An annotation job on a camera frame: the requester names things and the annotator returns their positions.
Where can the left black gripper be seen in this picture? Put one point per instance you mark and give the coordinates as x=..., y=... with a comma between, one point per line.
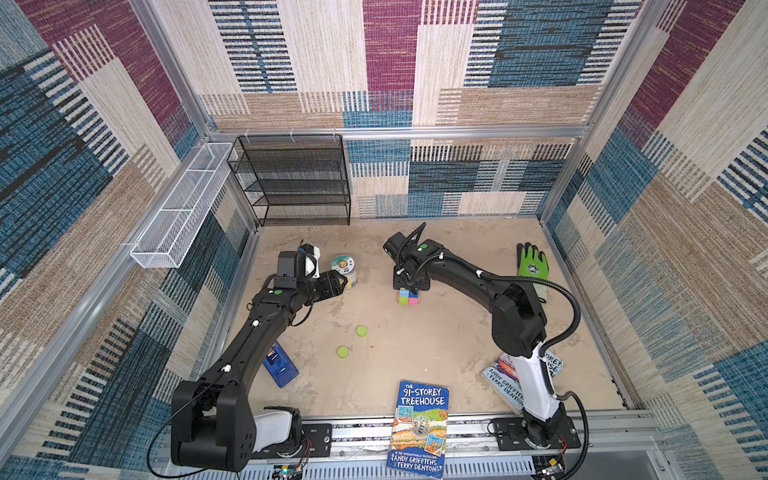
x=329, y=284

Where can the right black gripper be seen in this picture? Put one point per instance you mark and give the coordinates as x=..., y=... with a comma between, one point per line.
x=398, y=282

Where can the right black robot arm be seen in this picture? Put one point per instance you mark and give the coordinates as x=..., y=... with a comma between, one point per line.
x=518, y=322

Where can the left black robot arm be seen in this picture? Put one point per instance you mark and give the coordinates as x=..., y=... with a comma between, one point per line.
x=212, y=426

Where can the round sunflower label jar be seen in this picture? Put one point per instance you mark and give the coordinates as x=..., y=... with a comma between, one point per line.
x=346, y=266

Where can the blue box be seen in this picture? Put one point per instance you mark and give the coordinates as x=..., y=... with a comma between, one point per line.
x=279, y=365

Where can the green black work glove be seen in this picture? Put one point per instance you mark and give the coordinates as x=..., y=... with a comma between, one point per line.
x=532, y=262

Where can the purple treehouse book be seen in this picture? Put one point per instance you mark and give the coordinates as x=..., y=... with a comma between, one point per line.
x=504, y=381

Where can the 91-storey treehouse book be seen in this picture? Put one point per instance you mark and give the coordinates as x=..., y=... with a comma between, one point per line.
x=418, y=439

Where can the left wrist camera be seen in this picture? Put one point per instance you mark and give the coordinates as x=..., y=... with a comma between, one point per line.
x=295, y=267

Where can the black wire shelf rack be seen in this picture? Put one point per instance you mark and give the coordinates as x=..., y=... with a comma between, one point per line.
x=294, y=180

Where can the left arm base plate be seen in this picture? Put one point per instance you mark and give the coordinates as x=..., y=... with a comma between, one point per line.
x=315, y=441

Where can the white wire mesh basket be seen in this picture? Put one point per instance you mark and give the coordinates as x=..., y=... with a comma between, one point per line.
x=171, y=232

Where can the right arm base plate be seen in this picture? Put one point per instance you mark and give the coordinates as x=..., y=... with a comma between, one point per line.
x=512, y=435

